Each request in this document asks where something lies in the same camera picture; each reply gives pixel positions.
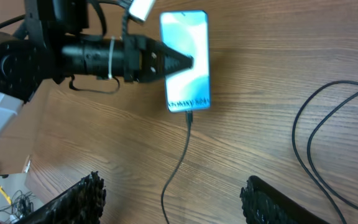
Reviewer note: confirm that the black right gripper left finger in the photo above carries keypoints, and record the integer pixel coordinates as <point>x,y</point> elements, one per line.
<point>83,203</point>

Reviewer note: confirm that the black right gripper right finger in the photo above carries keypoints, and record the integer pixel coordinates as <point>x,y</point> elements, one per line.
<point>262,203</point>

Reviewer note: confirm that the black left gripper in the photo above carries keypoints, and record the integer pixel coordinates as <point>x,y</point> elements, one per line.
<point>147,60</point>

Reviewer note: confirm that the blue Galaxy smartphone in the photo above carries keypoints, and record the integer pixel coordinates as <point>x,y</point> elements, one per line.
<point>187,83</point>

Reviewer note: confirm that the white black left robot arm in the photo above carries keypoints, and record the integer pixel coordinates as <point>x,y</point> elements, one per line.
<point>58,40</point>

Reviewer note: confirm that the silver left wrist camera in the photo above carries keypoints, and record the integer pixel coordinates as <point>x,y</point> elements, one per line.
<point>139,10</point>

